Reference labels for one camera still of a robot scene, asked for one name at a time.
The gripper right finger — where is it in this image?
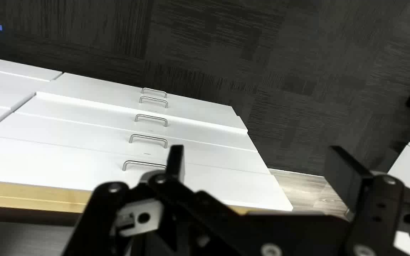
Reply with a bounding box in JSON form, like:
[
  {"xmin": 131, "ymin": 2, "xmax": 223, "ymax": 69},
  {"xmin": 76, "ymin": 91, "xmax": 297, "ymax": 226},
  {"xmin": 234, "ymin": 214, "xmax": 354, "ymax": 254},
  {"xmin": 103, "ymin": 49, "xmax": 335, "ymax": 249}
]
[{"xmin": 324, "ymin": 145, "xmax": 410, "ymax": 256}]

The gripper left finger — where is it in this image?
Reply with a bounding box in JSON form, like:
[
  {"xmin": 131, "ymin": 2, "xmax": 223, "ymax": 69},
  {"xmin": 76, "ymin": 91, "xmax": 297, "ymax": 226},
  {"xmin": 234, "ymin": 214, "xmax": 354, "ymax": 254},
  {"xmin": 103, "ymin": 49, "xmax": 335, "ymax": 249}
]
[{"xmin": 62, "ymin": 145, "xmax": 248, "ymax": 256}]

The white drawer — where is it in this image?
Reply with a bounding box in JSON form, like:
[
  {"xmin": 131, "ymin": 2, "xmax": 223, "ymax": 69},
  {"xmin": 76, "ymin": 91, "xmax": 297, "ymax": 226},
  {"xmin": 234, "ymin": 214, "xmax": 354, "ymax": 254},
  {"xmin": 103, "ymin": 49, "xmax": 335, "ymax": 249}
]
[
  {"xmin": 0, "ymin": 134, "xmax": 294, "ymax": 212},
  {"xmin": 13, "ymin": 92, "xmax": 258, "ymax": 150},
  {"xmin": 36, "ymin": 82, "xmax": 247, "ymax": 131},
  {"xmin": 54, "ymin": 73, "xmax": 238, "ymax": 114},
  {"xmin": 0, "ymin": 112, "xmax": 270, "ymax": 174}
]

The silver drawer handle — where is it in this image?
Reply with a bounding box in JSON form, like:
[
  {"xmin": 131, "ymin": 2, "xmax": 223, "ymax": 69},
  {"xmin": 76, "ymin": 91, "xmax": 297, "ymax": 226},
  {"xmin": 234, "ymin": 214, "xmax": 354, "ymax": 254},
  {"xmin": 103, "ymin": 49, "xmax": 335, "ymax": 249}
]
[
  {"xmin": 122, "ymin": 160, "xmax": 167, "ymax": 171},
  {"xmin": 139, "ymin": 96, "xmax": 169, "ymax": 108},
  {"xmin": 141, "ymin": 87, "xmax": 168, "ymax": 98},
  {"xmin": 135, "ymin": 114, "xmax": 168, "ymax": 127},
  {"xmin": 129, "ymin": 134, "xmax": 168, "ymax": 149}
]

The white drawer cabinet with handles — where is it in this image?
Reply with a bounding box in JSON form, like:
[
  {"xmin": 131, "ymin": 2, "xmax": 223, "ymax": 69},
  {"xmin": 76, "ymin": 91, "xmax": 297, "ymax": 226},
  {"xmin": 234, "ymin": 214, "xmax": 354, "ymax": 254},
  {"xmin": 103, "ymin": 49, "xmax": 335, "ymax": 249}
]
[{"xmin": 0, "ymin": 73, "xmax": 294, "ymax": 214}]

